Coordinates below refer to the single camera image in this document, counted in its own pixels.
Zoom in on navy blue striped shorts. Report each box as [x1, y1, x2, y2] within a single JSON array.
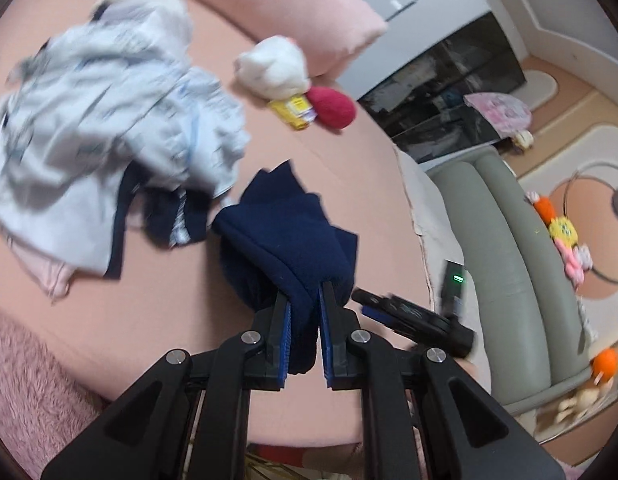
[[211, 162, 358, 375]]

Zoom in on light pink knit blanket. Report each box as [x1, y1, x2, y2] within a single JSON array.
[[395, 148, 491, 392]]

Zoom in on grey leather headboard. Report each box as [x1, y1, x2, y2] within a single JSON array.
[[428, 148, 590, 415]]

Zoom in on pink bed sheet mattress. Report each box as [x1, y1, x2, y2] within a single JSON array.
[[0, 0, 429, 448]]

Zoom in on yellow sponge plush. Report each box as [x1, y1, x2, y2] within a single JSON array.
[[548, 216, 579, 248]]

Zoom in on orange carrot plush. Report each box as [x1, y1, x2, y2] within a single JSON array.
[[526, 191, 558, 226]]

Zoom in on orange plush lower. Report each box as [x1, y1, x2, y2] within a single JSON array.
[[591, 348, 618, 385]]

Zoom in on dark glass wardrobe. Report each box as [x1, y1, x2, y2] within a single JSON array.
[[359, 12, 526, 164]]

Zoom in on red plush toy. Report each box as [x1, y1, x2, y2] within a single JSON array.
[[306, 86, 357, 130]]

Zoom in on small yellow plush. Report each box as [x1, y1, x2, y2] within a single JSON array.
[[510, 130, 534, 153]]

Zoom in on yellow snack packet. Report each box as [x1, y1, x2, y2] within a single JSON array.
[[268, 96, 317, 131]]

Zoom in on pink umbrella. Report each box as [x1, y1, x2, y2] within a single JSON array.
[[464, 92, 532, 139]]

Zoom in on navy striped garment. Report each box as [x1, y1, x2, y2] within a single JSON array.
[[104, 162, 213, 280]]

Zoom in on white plush rabbit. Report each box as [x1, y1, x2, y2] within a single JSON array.
[[234, 36, 311, 101]]

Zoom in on white wardrobe door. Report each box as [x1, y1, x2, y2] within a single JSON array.
[[338, 0, 490, 100]]

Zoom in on pink rolled quilt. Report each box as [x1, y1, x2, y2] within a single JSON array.
[[198, 0, 387, 79]]

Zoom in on white printed garment pile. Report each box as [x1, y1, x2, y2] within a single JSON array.
[[0, 0, 249, 298]]

